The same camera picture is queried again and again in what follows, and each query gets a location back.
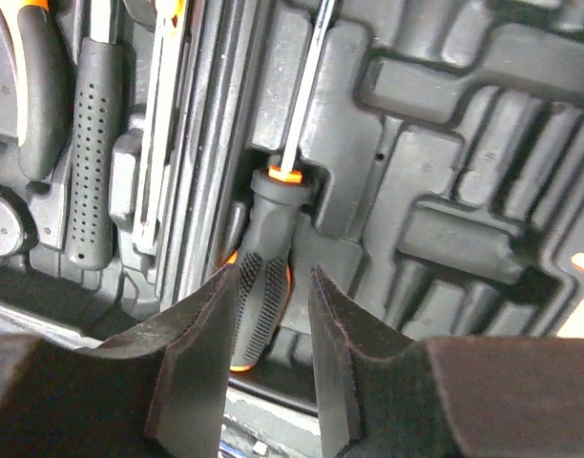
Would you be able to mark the orange handled pliers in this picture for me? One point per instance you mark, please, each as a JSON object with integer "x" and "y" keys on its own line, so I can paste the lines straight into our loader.
{"x": 43, "y": 106}

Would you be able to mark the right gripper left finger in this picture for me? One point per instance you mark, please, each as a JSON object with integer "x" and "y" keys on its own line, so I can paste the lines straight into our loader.
{"x": 157, "y": 389}

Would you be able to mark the claw hammer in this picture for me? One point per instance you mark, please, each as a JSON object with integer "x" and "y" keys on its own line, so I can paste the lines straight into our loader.
{"x": 96, "y": 122}

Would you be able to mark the black handled nut driver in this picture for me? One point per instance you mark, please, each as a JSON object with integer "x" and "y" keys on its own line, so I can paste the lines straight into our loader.
{"x": 280, "y": 192}

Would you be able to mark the orange utility knife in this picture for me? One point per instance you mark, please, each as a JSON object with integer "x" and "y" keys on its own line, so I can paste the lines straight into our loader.
{"x": 162, "y": 91}

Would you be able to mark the black plastic tool case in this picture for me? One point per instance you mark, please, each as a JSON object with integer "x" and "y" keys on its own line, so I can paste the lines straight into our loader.
{"x": 444, "y": 144}

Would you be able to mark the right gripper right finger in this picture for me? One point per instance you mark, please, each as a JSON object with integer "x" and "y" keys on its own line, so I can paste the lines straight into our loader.
{"x": 382, "y": 394}

